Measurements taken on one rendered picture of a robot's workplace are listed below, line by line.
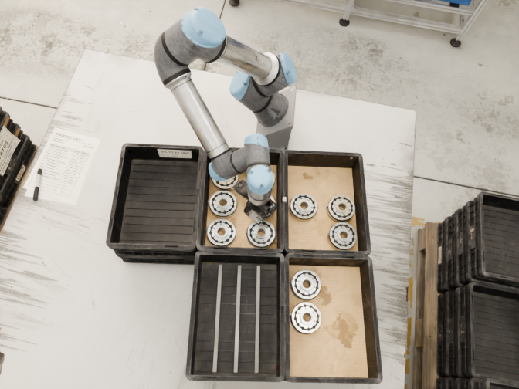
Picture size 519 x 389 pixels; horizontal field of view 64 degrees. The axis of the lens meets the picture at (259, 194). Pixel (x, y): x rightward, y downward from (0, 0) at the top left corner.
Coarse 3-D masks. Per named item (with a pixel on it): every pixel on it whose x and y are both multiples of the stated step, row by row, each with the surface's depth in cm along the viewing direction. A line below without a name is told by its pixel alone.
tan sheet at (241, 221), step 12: (276, 168) 165; (240, 180) 162; (276, 180) 163; (276, 192) 161; (240, 204) 158; (276, 204) 159; (240, 216) 156; (276, 216) 157; (240, 228) 154; (276, 228) 155; (240, 240) 152; (276, 240) 153
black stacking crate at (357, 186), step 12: (288, 156) 159; (300, 156) 158; (312, 156) 158; (324, 156) 158; (336, 156) 158; (360, 180) 155; (360, 192) 154; (360, 204) 153; (360, 216) 153; (360, 228) 152; (360, 240) 152
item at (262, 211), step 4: (272, 200) 135; (248, 204) 142; (252, 204) 141; (268, 204) 136; (272, 204) 135; (252, 208) 141; (256, 208) 140; (260, 208) 139; (264, 208) 135; (268, 208) 135; (272, 208) 140; (256, 212) 140; (260, 212) 140; (264, 212) 139; (268, 212) 140; (272, 212) 145; (260, 216) 139; (264, 216) 140; (260, 220) 143
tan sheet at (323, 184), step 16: (288, 176) 164; (304, 176) 164; (320, 176) 164; (336, 176) 165; (288, 192) 161; (304, 192) 161; (320, 192) 162; (336, 192) 162; (352, 192) 162; (304, 208) 159; (320, 208) 159; (304, 224) 156; (320, 224) 156; (352, 224) 157; (304, 240) 154; (320, 240) 154
